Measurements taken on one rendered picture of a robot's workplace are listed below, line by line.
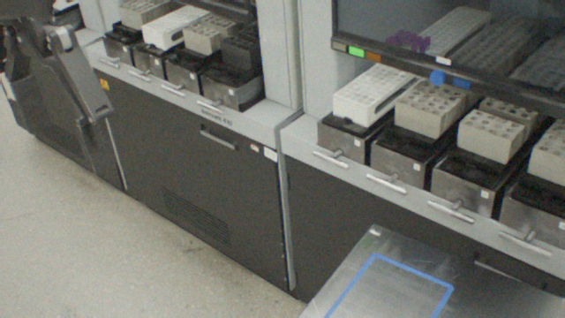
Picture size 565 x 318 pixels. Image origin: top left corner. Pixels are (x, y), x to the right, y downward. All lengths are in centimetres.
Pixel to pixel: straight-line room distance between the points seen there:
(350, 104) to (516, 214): 43
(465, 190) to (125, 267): 140
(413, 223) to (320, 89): 40
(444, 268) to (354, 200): 48
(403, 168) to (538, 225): 29
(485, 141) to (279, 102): 59
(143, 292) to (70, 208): 62
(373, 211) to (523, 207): 38
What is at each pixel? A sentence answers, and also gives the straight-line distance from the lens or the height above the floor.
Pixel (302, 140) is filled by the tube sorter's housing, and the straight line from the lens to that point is 149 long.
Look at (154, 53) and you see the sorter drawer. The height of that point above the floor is 81.
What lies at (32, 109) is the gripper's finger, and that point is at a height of 122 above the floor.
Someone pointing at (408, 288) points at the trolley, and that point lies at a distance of 102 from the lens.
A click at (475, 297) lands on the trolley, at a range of 103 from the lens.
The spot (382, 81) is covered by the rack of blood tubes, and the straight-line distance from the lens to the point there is 146.
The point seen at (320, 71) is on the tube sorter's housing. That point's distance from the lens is 148.
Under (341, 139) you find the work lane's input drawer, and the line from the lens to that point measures 140.
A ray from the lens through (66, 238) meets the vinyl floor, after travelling 252.
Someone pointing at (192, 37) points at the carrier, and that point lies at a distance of 176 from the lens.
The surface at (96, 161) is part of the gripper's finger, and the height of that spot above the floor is 120.
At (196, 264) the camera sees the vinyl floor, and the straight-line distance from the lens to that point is 224.
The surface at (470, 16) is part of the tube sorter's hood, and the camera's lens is 119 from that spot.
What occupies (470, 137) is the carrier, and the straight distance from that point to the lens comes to 130.
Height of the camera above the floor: 159
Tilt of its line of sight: 36 degrees down
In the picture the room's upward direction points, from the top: 5 degrees counter-clockwise
